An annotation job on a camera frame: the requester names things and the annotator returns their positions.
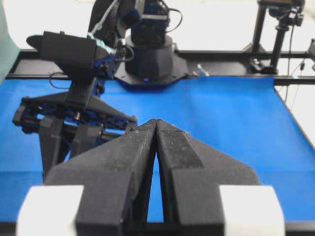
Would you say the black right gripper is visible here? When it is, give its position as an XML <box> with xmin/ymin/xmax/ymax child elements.
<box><xmin>12</xmin><ymin>78</ymin><xmax>157</xmax><ymax>236</ymax></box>

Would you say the black hanging cable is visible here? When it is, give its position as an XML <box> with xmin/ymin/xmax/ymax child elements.
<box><xmin>280</xmin><ymin>24</ymin><xmax>306</xmax><ymax>104</ymax></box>

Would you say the blue table mat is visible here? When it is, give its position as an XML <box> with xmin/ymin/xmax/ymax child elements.
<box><xmin>0</xmin><ymin>76</ymin><xmax>315</xmax><ymax>222</ymax></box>

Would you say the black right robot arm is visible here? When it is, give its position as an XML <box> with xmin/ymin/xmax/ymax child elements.
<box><xmin>13</xmin><ymin>0</ymin><xmax>260</xmax><ymax>236</ymax></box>

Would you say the teal backdrop curtain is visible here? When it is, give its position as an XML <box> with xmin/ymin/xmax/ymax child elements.
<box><xmin>0</xmin><ymin>0</ymin><xmax>20</xmax><ymax>83</ymax></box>

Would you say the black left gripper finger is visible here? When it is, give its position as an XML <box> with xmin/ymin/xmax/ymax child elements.
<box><xmin>156</xmin><ymin>119</ymin><xmax>260</xmax><ymax>236</ymax></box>

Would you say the black aluminium table frame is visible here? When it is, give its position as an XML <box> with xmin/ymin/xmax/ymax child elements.
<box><xmin>5</xmin><ymin>48</ymin><xmax>315</xmax><ymax>86</ymax></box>

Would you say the black camera stand post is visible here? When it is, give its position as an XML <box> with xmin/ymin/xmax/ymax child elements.
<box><xmin>250</xmin><ymin>0</ymin><xmax>306</xmax><ymax>74</ymax></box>

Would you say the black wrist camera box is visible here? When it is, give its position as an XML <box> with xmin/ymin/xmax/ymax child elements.
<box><xmin>26</xmin><ymin>30</ymin><xmax>116</xmax><ymax>81</ymax></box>

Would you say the black vertical frame post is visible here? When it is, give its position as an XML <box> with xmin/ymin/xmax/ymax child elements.
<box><xmin>242</xmin><ymin>0</ymin><xmax>267</xmax><ymax>53</ymax></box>

